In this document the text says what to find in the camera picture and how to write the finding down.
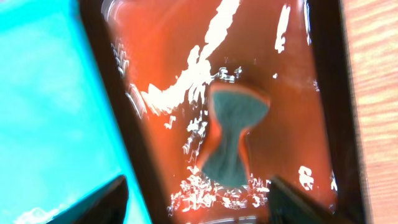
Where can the red wet sponge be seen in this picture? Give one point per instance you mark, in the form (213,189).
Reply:
(234,110)

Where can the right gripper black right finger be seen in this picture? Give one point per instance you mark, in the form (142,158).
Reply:
(288,205)

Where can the teal plastic tray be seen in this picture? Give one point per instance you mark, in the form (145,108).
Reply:
(59,137)

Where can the red black lacquer tray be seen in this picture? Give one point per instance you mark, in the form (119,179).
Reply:
(157,60)

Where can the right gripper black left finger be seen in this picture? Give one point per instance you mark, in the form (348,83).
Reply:
(107,205)

